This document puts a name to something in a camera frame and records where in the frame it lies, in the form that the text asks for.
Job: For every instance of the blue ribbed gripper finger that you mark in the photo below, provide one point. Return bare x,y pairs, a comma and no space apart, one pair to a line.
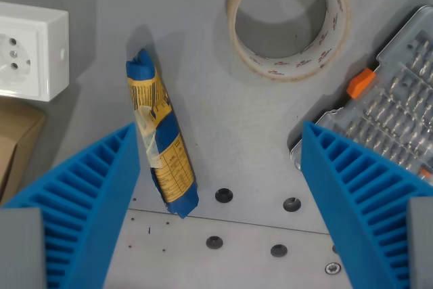
338,187
101,180

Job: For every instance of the blue and yellow rolled bag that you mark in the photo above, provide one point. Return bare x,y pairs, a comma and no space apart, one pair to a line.
162,133

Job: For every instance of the black table hole grommet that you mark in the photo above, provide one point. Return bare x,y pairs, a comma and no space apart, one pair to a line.
214,242
278,250
292,204
224,195

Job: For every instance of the silver table screw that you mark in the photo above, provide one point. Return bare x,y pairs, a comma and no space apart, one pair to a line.
333,268

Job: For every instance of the brown cardboard box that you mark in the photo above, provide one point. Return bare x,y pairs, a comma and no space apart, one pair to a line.
17,140

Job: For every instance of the clear screwdriver bit case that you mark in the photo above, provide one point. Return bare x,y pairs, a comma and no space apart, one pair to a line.
399,99

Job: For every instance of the beige packing tape roll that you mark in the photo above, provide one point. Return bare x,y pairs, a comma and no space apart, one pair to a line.
333,21

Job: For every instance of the white wall socket box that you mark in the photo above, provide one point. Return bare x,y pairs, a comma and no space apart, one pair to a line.
30,55

